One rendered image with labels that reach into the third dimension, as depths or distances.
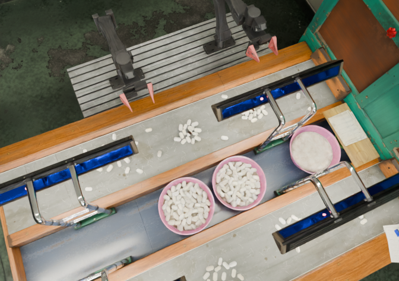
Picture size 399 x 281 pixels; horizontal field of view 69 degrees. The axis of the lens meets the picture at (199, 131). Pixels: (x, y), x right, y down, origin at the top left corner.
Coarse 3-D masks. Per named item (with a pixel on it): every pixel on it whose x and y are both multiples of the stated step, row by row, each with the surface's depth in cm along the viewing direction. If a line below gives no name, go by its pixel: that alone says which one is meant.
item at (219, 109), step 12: (336, 60) 130; (300, 72) 129; (312, 72) 125; (324, 72) 127; (336, 72) 130; (276, 84) 122; (288, 84) 123; (312, 84) 129; (240, 96) 120; (252, 96) 120; (264, 96) 122; (276, 96) 125; (216, 108) 117; (228, 108) 119; (240, 108) 121; (252, 108) 124
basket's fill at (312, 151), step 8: (296, 136) 156; (304, 136) 155; (312, 136) 155; (320, 136) 156; (296, 144) 154; (304, 144) 154; (312, 144) 153; (320, 144) 155; (328, 144) 155; (296, 152) 153; (304, 152) 152; (312, 152) 152; (320, 152) 152; (328, 152) 154; (296, 160) 151; (304, 160) 151; (312, 160) 151; (320, 160) 151; (328, 160) 152; (304, 168) 149; (312, 168) 150; (320, 168) 150
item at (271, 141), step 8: (296, 80) 122; (264, 88) 121; (304, 88) 121; (272, 96) 119; (272, 104) 118; (312, 104) 119; (280, 112) 116; (312, 112) 120; (280, 120) 116; (304, 120) 128; (280, 128) 120; (288, 128) 131; (296, 128) 138; (272, 136) 130; (280, 136) 142; (288, 136) 149; (264, 144) 142; (272, 144) 154; (256, 152) 153
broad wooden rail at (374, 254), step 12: (372, 240) 136; (384, 240) 137; (348, 252) 134; (360, 252) 134; (372, 252) 134; (384, 252) 135; (324, 264) 132; (336, 264) 132; (348, 264) 132; (360, 264) 132; (372, 264) 133; (384, 264) 133; (300, 276) 131; (312, 276) 130; (324, 276) 130; (336, 276) 130; (348, 276) 130; (360, 276) 131
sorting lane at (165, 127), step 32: (288, 96) 162; (320, 96) 163; (128, 128) 151; (160, 128) 152; (224, 128) 154; (256, 128) 155; (160, 160) 146; (64, 192) 138; (96, 192) 139; (32, 224) 133
